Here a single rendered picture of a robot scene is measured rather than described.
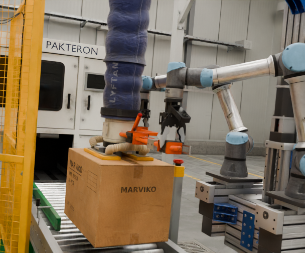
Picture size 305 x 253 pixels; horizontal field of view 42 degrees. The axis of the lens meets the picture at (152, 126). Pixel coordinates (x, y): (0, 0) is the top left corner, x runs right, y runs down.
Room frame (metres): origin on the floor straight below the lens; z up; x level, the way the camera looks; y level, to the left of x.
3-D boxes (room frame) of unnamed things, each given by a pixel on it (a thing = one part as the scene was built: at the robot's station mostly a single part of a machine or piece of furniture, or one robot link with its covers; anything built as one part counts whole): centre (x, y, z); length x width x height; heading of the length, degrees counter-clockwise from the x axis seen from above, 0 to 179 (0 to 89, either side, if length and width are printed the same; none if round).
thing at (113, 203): (2.19, 0.18, 0.89); 0.60 x 0.40 x 0.40; 27
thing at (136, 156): (2.24, 0.10, 1.11); 0.34 x 0.10 x 0.05; 26
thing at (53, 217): (3.13, 0.91, 0.60); 1.60 x 0.10 x 0.09; 26
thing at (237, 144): (2.16, -0.47, 1.20); 0.13 x 0.12 x 0.14; 154
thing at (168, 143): (1.66, -0.08, 1.21); 0.08 x 0.07 x 0.05; 26
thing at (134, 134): (1.98, 0.07, 1.21); 0.10 x 0.08 x 0.06; 116
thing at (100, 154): (2.16, 0.27, 1.11); 0.34 x 0.10 x 0.05; 26
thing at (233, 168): (2.16, -0.47, 1.09); 0.15 x 0.15 x 0.10
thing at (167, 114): (1.69, -0.08, 1.36); 0.09 x 0.08 x 0.12; 27
